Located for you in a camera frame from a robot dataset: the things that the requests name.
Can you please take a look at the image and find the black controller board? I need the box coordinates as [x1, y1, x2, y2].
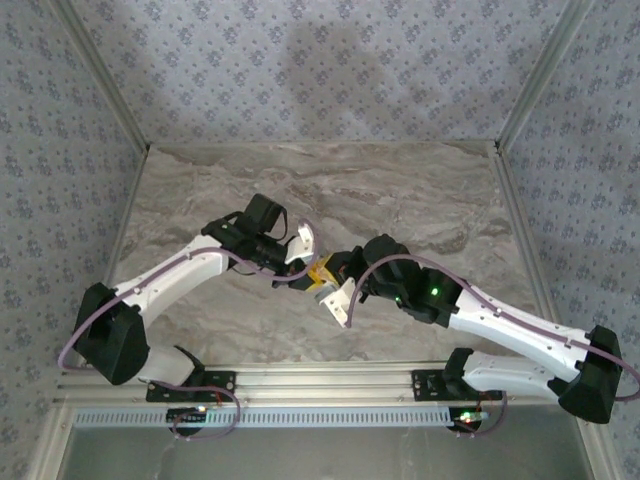
[447, 407, 489, 434]
[166, 407, 210, 436]

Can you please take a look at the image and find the grey metal base panel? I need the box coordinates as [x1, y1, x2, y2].
[64, 424, 596, 480]

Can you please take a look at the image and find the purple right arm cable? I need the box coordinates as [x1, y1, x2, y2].
[346, 254, 640, 402]

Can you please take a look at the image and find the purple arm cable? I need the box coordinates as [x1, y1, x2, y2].
[346, 254, 640, 402]
[57, 217, 321, 372]

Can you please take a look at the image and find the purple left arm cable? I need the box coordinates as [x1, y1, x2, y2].
[57, 217, 321, 372]

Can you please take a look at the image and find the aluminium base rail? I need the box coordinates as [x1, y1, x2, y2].
[53, 367, 600, 407]

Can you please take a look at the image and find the grey slotted cable duct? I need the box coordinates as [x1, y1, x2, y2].
[74, 405, 481, 430]

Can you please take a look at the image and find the aluminium table side rail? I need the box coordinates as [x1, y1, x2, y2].
[492, 142, 626, 480]
[22, 143, 152, 480]

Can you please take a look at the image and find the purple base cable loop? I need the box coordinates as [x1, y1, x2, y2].
[169, 385, 242, 442]
[457, 389, 511, 440]

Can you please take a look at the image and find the aluminium corner post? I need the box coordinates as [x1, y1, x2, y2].
[49, 0, 152, 154]
[494, 0, 596, 154]

